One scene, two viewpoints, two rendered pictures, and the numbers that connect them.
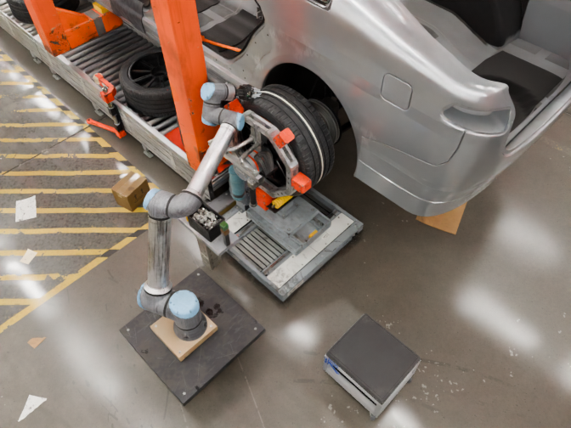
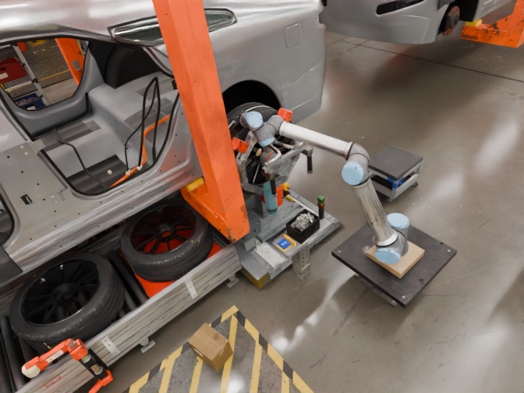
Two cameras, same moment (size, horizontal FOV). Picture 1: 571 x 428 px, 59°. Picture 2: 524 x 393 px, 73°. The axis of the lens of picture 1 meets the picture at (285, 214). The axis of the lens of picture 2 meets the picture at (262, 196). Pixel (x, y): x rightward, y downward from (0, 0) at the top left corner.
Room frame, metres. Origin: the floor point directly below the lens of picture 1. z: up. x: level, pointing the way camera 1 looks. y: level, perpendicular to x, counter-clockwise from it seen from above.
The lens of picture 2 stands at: (1.80, 2.21, 2.33)
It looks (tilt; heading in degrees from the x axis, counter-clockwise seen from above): 41 degrees down; 281
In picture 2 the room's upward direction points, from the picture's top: 9 degrees counter-clockwise
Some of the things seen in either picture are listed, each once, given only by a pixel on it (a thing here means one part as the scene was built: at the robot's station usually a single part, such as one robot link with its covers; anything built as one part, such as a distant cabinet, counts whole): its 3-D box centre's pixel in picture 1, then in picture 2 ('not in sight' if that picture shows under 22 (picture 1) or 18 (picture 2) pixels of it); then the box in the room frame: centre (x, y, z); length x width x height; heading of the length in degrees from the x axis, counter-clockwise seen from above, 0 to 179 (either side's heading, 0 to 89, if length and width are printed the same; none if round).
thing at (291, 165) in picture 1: (262, 155); (269, 158); (2.11, 0.13, 0.85); 0.54 x 0.07 x 0.54; 45
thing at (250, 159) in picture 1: (252, 162); (275, 162); (2.06, 0.19, 0.85); 0.21 x 0.14 x 0.14; 135
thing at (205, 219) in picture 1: (206, 221); (302, 225); (1.88, 0.49, 0.51); 0.20 x 0.14 x 0.13; 47
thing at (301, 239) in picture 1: (288, 217); (269, 214); (2.19, -0.02, 0.13); 0.50 x 0.36 x 0.10; 45
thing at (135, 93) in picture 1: (162, 81); (70, 299); (3.46, 1.01, 0.39); 0.66 x 0.66 x 0.24
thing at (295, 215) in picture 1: (283, 197); (263, 201); (2.23, 0.01, 0.32); 0.40 x 0.30 x 0.28; 45
